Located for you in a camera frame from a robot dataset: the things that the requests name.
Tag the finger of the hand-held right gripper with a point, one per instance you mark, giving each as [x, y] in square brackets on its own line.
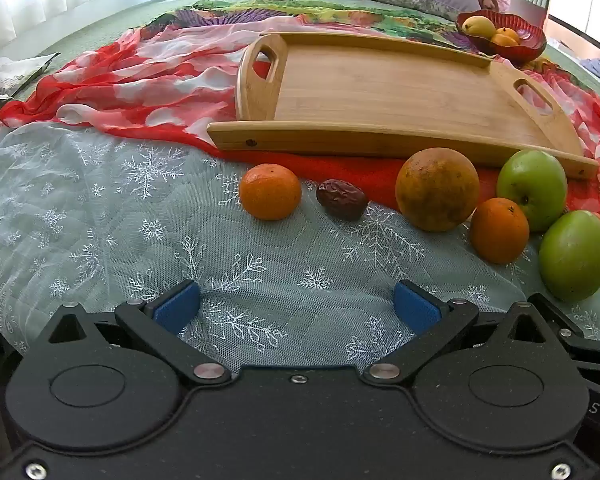
[565, 322]

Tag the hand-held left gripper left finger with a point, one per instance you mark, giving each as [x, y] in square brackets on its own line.
[177, 308]

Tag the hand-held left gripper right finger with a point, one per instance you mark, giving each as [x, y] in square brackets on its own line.
[415, 306]

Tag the green apple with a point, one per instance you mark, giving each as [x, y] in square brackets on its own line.
[532, 187]
[575, 257]

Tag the large orange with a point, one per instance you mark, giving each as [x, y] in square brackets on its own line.
[437, 189]

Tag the red date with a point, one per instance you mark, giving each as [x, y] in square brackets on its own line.
[342, 201]

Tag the small mandarin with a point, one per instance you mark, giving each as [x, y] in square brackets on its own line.
[270, 192]

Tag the white snowflake tulle cloth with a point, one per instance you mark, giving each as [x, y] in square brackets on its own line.
[80, 220]

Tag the red and white scarf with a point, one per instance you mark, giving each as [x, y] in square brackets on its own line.
[130, 85]

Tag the red glass bowl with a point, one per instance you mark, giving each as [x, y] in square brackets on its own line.
[530, 44]

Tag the yellow pear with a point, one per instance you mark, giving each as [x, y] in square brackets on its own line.
[480, 26]

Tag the brown wooden bedside cabinet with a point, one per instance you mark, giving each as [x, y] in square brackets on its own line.
[525, 7]

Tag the green quilted bedspread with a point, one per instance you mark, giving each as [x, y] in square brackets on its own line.
[80, 25]

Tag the colourful printed scarf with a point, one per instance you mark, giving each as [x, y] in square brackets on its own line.
[330, 17]

